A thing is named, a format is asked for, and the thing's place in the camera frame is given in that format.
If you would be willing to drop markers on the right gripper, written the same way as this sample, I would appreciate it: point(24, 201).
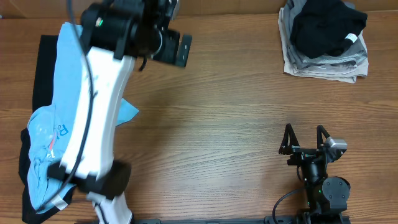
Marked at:
point(301, 154)

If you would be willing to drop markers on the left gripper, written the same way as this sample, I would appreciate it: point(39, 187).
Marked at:
point(171, 42)

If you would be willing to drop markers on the black t-shirt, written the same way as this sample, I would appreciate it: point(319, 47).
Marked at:
point(326, 27)

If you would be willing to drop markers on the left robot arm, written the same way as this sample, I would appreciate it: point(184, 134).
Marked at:
point(113, 35)

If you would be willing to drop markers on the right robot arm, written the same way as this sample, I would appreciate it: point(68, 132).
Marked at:
point(326, 196)

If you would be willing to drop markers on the beige folded garment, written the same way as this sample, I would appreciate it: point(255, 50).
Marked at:
point(288, 62)

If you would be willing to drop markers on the light grey folded garment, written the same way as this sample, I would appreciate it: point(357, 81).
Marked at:
point(343, 68)

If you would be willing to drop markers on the black garment under pile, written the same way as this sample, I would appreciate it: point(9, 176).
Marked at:
point(42, 74)

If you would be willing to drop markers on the light blue t-shirt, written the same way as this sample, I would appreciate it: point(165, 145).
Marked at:
point(72, 139)

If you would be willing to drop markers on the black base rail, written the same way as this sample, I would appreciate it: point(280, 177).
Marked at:
point(265, 220)

